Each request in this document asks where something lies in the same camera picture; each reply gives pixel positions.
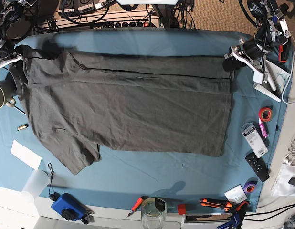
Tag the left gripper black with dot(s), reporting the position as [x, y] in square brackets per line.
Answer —
[248, 53]

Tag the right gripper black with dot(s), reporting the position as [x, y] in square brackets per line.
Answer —
[7, 50]

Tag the dark grey T-shirt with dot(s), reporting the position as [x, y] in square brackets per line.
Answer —
[76, 102]

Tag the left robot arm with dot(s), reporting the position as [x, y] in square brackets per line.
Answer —
[272, 33]

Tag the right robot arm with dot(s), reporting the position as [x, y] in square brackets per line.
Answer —
[10, 13]

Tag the white rolled paper tube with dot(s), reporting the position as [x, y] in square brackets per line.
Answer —
[270, 79]

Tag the red tape roll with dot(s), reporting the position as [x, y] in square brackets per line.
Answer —
[265, 114]

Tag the orange black clamp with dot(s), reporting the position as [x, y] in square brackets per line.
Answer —
[284, 52]

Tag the pink glue tube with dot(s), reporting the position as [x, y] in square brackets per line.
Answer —
[262, 128]

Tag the small AA battery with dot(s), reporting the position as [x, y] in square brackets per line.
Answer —
[21, 127]

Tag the clear plastic bit case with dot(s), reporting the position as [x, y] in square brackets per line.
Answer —
[251, 135]

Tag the black remote control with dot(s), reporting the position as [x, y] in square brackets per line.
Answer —
[258, 165]

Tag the white paper card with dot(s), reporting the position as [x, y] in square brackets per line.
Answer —
[25, 155]

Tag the purple tape roll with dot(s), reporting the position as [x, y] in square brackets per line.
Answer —
[249, 187]

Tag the translucent plastic cup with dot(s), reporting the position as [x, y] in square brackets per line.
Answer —
[35, 184]

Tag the white small card box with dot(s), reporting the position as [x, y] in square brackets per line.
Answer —
[236, 195]

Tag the blue black bar clamp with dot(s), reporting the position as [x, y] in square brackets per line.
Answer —
[236, 219]

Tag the orange black utility knife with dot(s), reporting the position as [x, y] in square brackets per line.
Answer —
[216, 203]

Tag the black power strip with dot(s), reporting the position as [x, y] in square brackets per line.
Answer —
[135, 24]

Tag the small red cube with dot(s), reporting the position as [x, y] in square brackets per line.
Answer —
[181, 209]

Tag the blue box with knob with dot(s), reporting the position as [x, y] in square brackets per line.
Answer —
[69, 208]

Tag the blue table cloth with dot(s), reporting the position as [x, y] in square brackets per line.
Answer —
[120, 177]

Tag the clear drinking glass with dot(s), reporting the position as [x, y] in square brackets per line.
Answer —
[153, 213]

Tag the keys with padlock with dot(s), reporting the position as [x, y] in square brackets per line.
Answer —
[88, 217]

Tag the red handled screwdriver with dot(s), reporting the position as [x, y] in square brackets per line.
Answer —
[137, 205]

